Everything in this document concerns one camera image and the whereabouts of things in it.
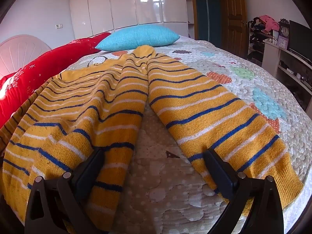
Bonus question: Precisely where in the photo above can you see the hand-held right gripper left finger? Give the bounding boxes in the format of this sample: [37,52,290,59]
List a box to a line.
[24,148,106,234]

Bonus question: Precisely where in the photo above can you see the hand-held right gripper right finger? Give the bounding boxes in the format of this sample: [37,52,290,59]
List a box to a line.
[203,148,285,234]

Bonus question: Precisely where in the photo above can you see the pink clothes pile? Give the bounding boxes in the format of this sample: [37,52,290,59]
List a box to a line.
[260,15,280,33]

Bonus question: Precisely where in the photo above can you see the quilted patchwork bedspread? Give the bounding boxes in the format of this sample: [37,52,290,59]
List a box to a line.
[58,36,310,234]

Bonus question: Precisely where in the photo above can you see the red patterned blanket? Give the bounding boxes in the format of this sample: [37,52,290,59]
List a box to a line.
[0,32,112,128]

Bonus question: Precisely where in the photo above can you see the white television cabinet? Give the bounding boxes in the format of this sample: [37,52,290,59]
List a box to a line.
[261,40,312,113]

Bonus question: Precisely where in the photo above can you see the dark shoe rack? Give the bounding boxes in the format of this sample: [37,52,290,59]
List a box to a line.
[247,17,279,65]

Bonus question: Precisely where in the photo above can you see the blue knit pillow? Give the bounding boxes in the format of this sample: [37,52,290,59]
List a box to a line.
[95,25,181,52]

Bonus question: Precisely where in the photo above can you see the small pink clock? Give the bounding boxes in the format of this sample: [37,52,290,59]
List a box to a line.
[277,35,289,51]

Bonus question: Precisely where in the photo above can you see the brown wooden door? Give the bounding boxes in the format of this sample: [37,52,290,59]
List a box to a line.
[221,0,248,51]

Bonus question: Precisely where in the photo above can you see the black television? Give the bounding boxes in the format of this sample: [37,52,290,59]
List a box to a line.
[288,20,312,57]

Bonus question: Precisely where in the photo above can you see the white open shelf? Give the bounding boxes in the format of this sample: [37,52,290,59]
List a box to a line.
[184,0,195,38]

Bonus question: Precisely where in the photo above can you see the glossy white wardrobe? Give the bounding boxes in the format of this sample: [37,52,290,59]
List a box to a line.
[69,0,189,40]

